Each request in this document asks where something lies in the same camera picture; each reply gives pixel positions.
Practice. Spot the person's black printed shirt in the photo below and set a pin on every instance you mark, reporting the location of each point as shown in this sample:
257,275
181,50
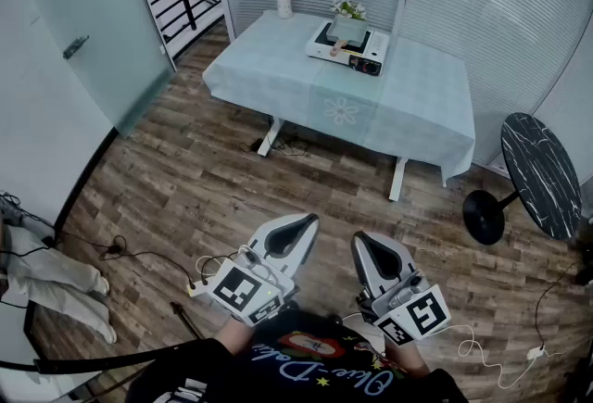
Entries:
222,373

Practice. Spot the person's left forearm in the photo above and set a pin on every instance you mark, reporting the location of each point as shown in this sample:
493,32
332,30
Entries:
231,336

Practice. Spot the light blue tablecloth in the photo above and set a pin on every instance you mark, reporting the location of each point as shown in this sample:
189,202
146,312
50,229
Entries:
268,67

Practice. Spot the pink flower bouquet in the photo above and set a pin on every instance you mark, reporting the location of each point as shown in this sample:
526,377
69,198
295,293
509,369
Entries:
347,8

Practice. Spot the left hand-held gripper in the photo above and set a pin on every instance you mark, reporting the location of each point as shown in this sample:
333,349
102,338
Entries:
241,290

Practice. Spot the dark metal rod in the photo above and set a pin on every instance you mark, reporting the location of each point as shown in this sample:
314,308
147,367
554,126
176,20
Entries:
185,320

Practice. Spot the black marble round side table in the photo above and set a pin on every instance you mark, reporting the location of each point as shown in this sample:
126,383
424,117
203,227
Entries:
542,174

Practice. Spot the person's right forearm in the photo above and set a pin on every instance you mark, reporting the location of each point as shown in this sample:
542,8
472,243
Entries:
410,357

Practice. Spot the white table frame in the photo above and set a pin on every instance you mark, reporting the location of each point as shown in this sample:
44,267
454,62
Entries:
397,181

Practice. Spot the white induction cooker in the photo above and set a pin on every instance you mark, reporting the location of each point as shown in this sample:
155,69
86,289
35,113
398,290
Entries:
377,44

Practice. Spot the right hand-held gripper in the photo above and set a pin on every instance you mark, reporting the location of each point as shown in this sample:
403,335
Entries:
417,313

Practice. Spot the white dotted bottle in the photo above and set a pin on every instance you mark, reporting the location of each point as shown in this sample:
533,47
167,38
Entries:
284,5

